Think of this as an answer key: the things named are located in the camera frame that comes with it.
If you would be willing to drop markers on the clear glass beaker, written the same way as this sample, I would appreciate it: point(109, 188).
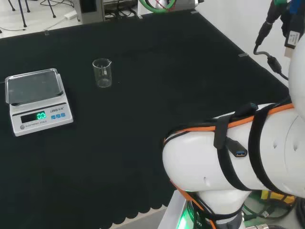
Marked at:
point(103, 74)

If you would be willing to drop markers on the black bench cloth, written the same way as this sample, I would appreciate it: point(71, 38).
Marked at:
point(143, 83)

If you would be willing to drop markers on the white electronic balance steel pan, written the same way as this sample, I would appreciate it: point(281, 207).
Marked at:
point(40, 112)

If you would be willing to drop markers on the white power adapter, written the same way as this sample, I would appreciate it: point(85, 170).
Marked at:
point(69, 16)

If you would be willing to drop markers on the yellow stop button red cap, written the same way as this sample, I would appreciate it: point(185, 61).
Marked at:
point(276, 197)

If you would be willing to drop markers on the black plug with white label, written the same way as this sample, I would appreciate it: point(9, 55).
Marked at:
point(292, 35)

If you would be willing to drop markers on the black tripod legs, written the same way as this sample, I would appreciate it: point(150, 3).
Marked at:
point(23, 14)

